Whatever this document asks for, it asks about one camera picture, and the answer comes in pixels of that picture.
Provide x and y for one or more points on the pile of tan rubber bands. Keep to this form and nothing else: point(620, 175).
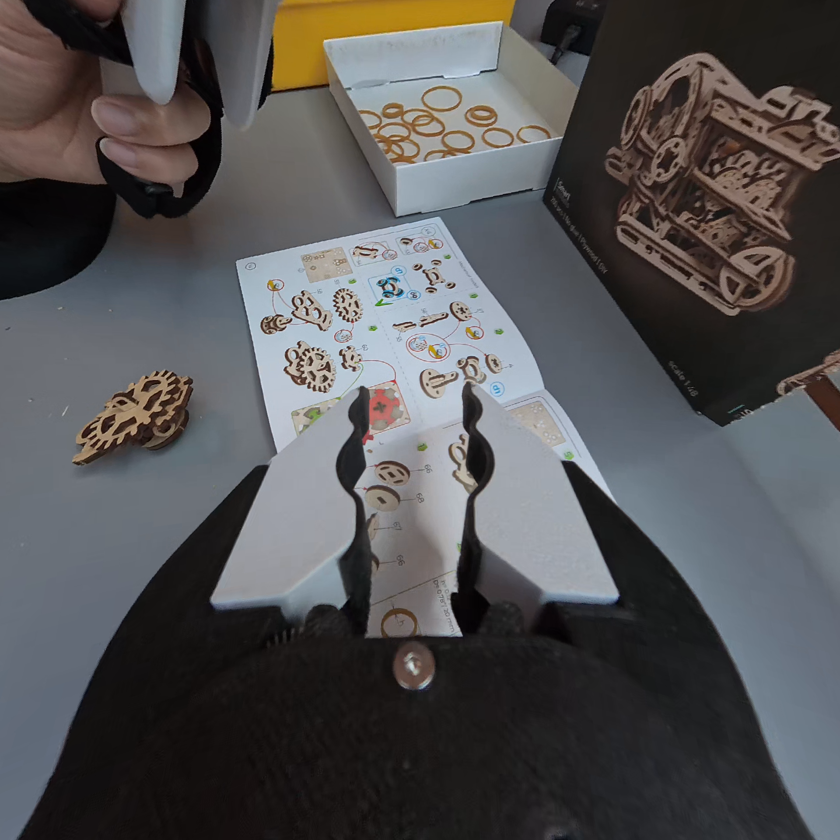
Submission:
point(394, 152)

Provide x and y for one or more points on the black model kit box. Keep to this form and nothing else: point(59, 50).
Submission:
point(656, 328)

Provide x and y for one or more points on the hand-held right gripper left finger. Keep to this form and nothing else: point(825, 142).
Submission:
point(275, 544)

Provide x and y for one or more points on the printed instruction booklet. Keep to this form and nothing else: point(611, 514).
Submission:
point(387, 341)

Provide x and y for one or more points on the wooden gear assembly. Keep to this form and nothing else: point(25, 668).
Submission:
point(141, 420)

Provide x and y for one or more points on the grey desk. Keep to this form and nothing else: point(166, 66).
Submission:
point(131, 558)

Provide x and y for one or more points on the white cardboard box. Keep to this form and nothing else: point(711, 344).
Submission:
point(459, 190)

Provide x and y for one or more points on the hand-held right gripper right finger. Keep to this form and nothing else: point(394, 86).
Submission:
point(544, 544)

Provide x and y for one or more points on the yellow plastic bin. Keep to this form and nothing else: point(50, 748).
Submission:
point(302, 46)

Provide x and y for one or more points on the dark round object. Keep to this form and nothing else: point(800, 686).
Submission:
point(46, 243)

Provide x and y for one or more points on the person's left hand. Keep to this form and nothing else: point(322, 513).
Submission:
point(39, 98)

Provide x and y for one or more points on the wooden model frame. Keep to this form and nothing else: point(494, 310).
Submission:
point(814, 374)

